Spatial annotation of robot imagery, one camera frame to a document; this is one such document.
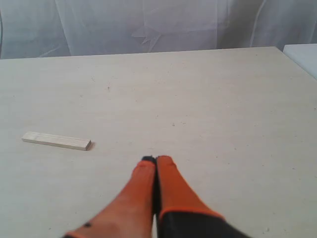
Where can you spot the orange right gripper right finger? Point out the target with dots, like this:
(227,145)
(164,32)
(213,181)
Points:
(182,213)

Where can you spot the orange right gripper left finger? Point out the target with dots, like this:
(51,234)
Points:
(130,214)

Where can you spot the wooden stick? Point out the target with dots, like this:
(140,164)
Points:
(57,141)

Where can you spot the white adjacent table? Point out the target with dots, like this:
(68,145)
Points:
(305,55)

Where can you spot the white backdrop cloth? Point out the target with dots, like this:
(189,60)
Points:
(51,28)

